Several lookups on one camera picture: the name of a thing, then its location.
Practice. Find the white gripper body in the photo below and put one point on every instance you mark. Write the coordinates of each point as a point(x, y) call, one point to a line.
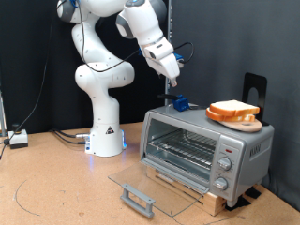
point(162, 59)

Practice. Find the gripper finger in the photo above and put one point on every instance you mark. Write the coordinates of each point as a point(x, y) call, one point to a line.
point(174, 82)

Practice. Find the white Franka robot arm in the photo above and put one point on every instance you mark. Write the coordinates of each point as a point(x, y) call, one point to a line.
point(104, 134)

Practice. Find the silver oven knob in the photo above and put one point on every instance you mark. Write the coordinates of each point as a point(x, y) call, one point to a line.
point(225, 163)
point(221, 183)

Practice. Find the silver toaster oven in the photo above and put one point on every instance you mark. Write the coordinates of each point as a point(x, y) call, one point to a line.
point(250, 168)

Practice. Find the vertical metal pole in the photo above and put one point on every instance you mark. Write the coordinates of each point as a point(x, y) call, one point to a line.
point(168, 90)

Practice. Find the dark grey backdrop curtain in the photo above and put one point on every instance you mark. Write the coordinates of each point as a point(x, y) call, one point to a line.
point(234, 37)

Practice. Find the black metal bookend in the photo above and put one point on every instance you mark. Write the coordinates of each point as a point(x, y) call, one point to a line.
point(250, 82)

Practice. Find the round wooden board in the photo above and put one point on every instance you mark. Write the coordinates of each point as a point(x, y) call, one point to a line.
point(247, 126)

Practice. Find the wooden block riser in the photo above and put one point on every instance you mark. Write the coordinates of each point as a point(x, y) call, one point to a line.
point(212, 203)

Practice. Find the black foam pad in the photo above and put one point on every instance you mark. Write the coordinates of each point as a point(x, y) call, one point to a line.
point(253, 192)
point(239, 203)

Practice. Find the black backdrop curtain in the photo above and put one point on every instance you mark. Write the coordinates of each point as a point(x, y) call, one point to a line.
point(25, 47)

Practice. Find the grey emergency stop box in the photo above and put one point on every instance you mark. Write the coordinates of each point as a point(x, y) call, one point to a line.
point(18, 137)

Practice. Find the metal frame leg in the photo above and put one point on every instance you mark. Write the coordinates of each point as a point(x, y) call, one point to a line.
point(2, 115)

